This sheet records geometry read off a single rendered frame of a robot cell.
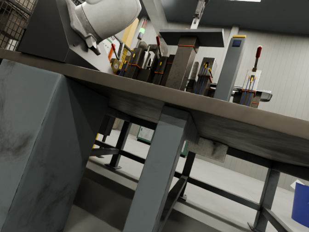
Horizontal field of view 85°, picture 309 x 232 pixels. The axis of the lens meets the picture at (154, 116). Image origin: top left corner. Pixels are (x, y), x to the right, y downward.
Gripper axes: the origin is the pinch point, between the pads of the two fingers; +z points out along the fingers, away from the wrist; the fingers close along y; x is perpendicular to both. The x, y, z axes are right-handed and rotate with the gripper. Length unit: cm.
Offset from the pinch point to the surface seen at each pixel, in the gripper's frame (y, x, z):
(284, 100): 696, -327, -226
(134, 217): -46, -10, 89
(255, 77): 2.3, -39.5, 21.9
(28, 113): -49, 34, 73
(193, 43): -4.6, -3.4, 13.8
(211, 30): -9.5, -10.9, 7.9
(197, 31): -7.7, -3.7, 8.4
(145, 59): 18.4, 29.9, 18.4
